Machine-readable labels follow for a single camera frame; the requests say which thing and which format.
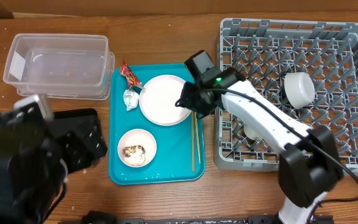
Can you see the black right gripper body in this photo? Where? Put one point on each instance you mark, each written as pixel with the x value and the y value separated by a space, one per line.
pixel 201 101

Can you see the white round plate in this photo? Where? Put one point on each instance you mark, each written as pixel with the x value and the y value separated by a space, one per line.
pixel 157 100

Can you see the white plastic cup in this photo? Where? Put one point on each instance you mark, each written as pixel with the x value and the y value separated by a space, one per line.
pixel 252 132

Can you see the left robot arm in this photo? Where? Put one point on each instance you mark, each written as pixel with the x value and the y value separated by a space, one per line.
pixel 31 166

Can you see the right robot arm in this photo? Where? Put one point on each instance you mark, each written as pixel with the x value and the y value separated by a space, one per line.
pixel 308 159

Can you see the grey dishwasher rack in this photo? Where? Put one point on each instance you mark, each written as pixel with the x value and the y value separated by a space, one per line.
pixel 266 50

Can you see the teal serving tray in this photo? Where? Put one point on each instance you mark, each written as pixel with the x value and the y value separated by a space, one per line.
pixel 172 162

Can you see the crumpled white napkin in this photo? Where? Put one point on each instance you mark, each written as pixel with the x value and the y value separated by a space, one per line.
pixel 131 99

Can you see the red snack wrapper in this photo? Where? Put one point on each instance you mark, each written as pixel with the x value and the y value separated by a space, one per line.
pixel 132 79

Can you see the white bowl with leftovers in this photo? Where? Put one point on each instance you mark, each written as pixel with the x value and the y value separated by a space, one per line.
pixel 137 148

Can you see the white bowl in rack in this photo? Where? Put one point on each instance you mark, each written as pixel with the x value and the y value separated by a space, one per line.
pixel 299 89

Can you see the black plastic tray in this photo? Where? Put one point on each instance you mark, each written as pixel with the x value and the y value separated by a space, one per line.
pixel 79 134

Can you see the clear plastic bin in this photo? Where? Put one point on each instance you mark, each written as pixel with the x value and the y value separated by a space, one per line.
pixel 68 66

